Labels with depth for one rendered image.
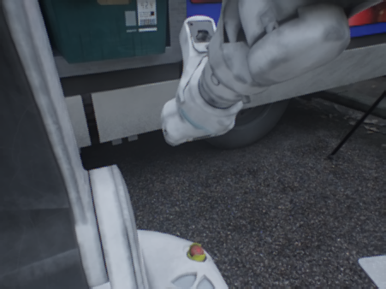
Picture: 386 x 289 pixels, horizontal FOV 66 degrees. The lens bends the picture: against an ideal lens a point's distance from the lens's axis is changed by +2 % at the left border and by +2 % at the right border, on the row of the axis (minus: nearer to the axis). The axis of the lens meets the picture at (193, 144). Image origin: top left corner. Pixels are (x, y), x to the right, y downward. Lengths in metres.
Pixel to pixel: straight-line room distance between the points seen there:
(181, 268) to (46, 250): 0.31
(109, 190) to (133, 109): 0.87
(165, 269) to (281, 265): 0.59
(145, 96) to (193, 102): 0.90
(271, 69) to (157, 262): 0.50
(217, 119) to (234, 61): 0.10
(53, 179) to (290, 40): 0.26
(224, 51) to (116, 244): 0.25
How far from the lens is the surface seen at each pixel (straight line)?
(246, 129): 1.76
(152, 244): 0.67
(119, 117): 1.23
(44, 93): 0.27
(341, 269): 1.19
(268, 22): 0.21
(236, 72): 0.25
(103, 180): 0.40
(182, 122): 0.39
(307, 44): 0.20
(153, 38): 1.09
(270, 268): 1.12
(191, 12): 1.26
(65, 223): 0.37
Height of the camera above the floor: 0.85
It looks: 28 degrees down
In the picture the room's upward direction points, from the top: 1 degrees counter-clockwise
